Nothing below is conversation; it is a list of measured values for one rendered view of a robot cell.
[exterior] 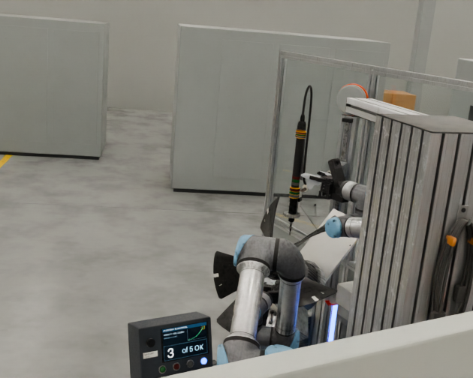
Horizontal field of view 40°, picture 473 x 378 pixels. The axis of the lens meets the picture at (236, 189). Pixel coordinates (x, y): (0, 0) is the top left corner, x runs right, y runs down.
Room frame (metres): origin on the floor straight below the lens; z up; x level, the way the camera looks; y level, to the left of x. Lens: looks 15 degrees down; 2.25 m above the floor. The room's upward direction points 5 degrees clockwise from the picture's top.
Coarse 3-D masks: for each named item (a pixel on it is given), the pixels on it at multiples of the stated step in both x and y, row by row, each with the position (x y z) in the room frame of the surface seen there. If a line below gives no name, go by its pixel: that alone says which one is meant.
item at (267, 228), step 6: (276, 198) 3.00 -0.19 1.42; (276, 204) 2.95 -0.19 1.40; (270, 210) 2.99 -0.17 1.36; (264, 216) 3.06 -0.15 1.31; (270, 216) 2.95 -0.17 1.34; (270, 222) 2.92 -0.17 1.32; (264, 228) 3.02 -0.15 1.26; (270, 228) 2.89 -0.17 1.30; (264, 234) 3.00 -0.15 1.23; (270, 234) 2.86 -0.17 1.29
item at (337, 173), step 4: (328, 160) 2.51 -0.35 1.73; (332, 160) 2.49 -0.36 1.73; (336, 160) 2.50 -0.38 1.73; (332, 164) 2.49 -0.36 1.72; (336, 164) 2.49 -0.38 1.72; (340, 164) 2.51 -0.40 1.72; (332, 168) 2.49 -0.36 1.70; (336, 168) 2.49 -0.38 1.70; (340, 168) 2.50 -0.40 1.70; (332, 172) 2.48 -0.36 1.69; (336, 172) 2.47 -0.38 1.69; (340, 172) 2.49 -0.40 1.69; (332, 176) 2.48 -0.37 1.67; (336, 176) 2.47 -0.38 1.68; (340, 176) 2.48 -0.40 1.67; (344, 176) 2.49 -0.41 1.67; (336, 180) 2.46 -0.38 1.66; (340, 180) 2.47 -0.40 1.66; (344, 180) 2.48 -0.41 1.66; (336, 184) 2.46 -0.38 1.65; (340, 184) 2.46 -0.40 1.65
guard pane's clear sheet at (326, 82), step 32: (288, 64) 4.06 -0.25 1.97; (320, 64) 3.79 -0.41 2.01; (288, 96) 4.03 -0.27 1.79; (320, 96) 3.76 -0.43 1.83; (384, 96) 3.30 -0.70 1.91; (416, 96) 3.12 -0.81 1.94; (448, 96) 2.95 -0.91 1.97; (288, 128) 4.00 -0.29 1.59; (320, 128) 3.73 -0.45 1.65; (288, 160) 3.97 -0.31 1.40; (320, 160) 3.70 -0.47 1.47; (288, 192) 3.94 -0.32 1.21; (288, 224) 3.91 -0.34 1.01; (320, 224) 3.64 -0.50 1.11; (352, 256) 3.37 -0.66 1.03
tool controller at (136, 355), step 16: (144, 320) 2.01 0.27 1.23; (160, 320) 2.00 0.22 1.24; (176, 320) 1.99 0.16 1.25; (192, 320) 2.00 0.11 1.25; (208, 320) 2.02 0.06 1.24; (128, 336) 1.97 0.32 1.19; (144, 336) 1.90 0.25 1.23; (160, 336) 1.93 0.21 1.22; (176, 336) 1.96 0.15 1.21; (192, 336) 1.98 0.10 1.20; (208, 336) 2.01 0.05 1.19; (144, 352) 1.89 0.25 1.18; (160, 352) 1.92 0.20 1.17; (192, 352) 1.97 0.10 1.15; (208, 352) 2.00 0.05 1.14; (144, 368) 1.88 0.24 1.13; (192, 368) 1.96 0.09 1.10
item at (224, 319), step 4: (232, 304) 2.63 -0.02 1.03; (228, 308) 2.62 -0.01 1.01; (232, 308) 2.62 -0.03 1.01; (224, 312) 2.62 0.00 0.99; (228, 312) 2.61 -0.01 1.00; (232, 312) 2.61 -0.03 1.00; (268, 312) 2.60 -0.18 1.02; (220, 316) 2.61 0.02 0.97; (224, 316) 2.60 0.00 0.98; (228, 316) 2.60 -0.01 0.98; (232, 316) 2.59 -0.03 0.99; (264, 316) 2.59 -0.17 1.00; (220, 320) 2.60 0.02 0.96; (224, 320) 2.59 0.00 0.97; (228, 320) 2.59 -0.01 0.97; (264, 320) 2.58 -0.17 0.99; (220, 324) 2.59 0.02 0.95; (224, 324) 2.58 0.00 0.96; (228, 324) 2.58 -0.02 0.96; (264, 324) 2.56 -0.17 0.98; (224, 328) 2.57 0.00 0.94; (228, 328) 2.56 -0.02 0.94
